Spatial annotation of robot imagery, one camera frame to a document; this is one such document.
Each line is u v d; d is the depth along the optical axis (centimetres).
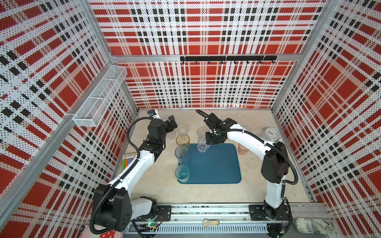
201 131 97
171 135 101
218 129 63
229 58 89
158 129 59
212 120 68
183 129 104
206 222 70
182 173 86
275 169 48
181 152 88
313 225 68
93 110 93
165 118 73
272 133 101
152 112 69
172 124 75
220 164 90
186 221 72
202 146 92
